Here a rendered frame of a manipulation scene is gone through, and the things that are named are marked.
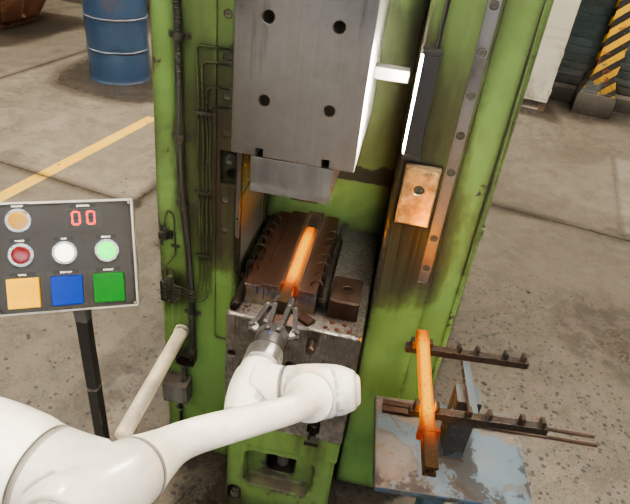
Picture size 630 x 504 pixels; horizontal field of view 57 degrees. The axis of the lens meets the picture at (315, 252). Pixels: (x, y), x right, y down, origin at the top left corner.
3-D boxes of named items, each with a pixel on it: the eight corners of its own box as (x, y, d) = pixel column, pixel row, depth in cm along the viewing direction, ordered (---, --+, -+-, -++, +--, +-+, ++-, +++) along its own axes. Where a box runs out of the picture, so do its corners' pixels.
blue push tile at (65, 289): (83, 304, 147) (81, 274, 146) (52, 306, 145) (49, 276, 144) (84, 303, 149) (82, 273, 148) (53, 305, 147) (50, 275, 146)
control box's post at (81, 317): (112, 489, 211) (73, 242, 151) (102, 487, 211) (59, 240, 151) (117, 481, 214) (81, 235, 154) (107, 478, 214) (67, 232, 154)
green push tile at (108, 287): (125, 300, 149) (123, 271, 149) (94, 303, 147) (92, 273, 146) (125, 299, 151) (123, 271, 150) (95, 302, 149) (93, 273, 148)
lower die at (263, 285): (313, 315, 162) (316, 291, 157) (244, 301, 164) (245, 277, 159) (336, 237, 197) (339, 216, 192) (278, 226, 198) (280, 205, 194)
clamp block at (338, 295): (356, 323, 161) (359, 305, 157) (326, 317, 162) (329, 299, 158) (361, 297, 171) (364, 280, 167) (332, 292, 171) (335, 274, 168)
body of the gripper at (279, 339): (248, 359, 140) (258, 333, 147) (282, 366, 139) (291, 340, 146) (249, 336, 135) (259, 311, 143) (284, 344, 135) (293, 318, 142)
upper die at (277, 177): (328, 204, 142) (332, 169, 137) (249, 190, 144) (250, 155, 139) (350, 140, 177) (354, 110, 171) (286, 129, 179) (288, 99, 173)
